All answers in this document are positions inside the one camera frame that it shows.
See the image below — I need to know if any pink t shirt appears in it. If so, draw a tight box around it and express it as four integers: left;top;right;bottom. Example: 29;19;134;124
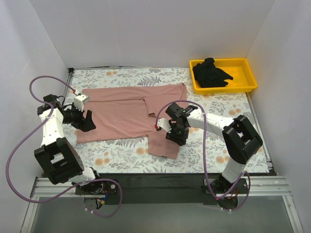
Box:
76;83;188;159

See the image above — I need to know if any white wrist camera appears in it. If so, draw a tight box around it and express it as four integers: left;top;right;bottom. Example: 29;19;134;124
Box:
155;118;172;133
73;90;89;112

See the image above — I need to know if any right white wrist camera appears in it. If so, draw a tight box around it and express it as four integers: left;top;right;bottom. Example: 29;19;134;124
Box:
155;118;172;133

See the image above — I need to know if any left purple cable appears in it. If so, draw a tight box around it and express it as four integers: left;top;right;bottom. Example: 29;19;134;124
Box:
5;75;123;218

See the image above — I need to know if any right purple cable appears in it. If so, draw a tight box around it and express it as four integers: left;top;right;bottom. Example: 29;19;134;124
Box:
154;100;251;215

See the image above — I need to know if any black t shirt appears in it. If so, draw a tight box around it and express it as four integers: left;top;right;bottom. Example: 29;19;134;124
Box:
192;58;233;88

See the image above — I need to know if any aluminium frame rail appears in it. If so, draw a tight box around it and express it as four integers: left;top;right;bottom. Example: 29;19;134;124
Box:
21;174;303;233

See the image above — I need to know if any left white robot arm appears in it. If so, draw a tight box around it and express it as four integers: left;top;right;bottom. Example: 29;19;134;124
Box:
34;94;104;194

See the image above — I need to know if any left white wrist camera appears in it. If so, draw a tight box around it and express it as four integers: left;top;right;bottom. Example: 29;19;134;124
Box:
73;90;89;112

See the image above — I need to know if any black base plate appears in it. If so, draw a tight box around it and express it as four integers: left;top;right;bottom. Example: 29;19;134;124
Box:
74;172;250;206

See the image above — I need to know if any floral table mat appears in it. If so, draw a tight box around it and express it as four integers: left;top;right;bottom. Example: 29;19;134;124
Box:
53;68;256;173

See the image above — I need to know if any yellow plastic bin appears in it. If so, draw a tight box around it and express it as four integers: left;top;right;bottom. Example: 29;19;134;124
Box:
189;58;258;95

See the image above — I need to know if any purple cable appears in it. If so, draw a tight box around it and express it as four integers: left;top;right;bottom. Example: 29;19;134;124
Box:
154;100;251;215
5;75;123;218

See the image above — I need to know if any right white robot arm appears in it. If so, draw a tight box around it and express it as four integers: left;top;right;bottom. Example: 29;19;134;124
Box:
155;101;263;196

